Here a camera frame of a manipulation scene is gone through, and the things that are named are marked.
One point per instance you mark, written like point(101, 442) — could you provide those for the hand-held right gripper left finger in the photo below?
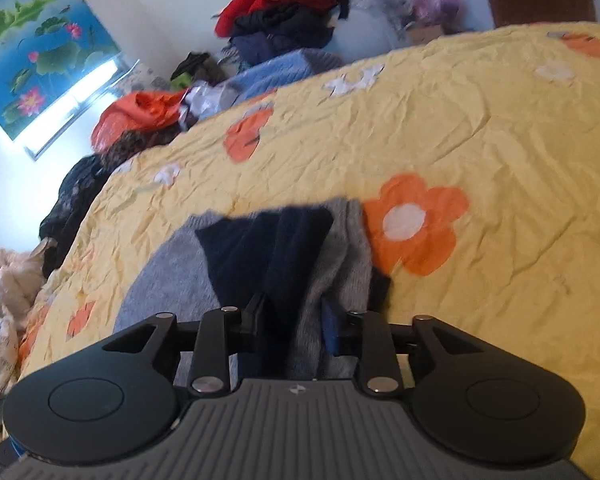
point(252, 326)

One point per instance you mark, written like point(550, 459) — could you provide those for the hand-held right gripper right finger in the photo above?
point(331, 331)

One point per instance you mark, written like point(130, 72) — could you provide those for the grey and navy sweater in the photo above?
point(180, 280)

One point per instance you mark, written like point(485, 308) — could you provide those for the leopard print cloth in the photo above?
point(130, 148)

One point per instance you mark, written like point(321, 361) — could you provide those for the black cloth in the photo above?
point(70, 200)

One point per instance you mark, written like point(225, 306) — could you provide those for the orange plastic bag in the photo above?
point(135, 110)

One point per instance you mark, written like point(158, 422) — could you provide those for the yellow floral bed sheet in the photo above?
point(480, 135)

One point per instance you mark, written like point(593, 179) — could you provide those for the light blue knitted sweater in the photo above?
point(275, 77)

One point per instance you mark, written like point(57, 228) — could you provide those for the cream floral cloth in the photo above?
point(5, 285)

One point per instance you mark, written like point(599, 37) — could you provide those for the dark olive cloth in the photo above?
point(195, 66)

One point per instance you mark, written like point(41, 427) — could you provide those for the bright window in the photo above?
point(80, 106)

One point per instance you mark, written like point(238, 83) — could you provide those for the navy padded jacket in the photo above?
point(280, 35)

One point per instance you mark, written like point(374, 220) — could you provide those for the clear plastic bag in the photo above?
point(365, 30)

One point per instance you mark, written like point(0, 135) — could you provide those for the lotus pond wall poster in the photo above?
point(40, 50)

